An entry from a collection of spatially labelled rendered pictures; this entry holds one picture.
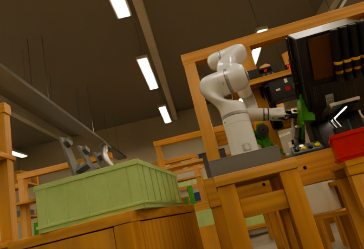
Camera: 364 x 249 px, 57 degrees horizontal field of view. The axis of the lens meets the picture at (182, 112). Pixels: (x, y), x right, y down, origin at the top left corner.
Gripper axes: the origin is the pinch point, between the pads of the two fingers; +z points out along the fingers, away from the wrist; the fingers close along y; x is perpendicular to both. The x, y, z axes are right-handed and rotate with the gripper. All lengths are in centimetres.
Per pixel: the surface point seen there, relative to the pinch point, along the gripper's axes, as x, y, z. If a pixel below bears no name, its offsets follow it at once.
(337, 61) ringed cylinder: -36.2, -6.3, 20.3
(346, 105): -16.9, -20.4, 23.9
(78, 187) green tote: -31, -106, -89
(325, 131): 11.2, -2.8, 19.6
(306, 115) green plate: -4.3, -9.1, 5.9
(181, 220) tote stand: 5, -85, -58
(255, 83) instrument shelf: -8.4, 29.3, -22.3
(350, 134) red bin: -25, -62, 14
